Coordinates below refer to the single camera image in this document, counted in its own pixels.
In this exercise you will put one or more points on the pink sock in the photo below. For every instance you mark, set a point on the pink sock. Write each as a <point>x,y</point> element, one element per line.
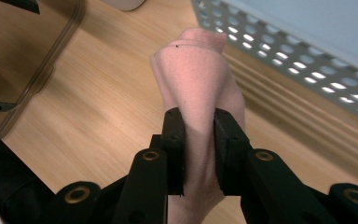
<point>195,77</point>

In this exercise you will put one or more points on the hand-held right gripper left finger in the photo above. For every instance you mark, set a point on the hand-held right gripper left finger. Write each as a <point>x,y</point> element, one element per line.
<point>175,155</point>

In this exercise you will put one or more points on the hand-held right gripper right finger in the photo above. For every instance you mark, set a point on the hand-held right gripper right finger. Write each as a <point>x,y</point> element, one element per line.
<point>230,155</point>

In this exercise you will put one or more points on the white compartment organizer box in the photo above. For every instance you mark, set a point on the white compartment organizer box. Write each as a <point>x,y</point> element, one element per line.
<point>124,3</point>

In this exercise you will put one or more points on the blue perforated plastic basket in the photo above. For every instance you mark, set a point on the blue perforated plastic basket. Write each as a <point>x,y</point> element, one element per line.
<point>323,25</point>

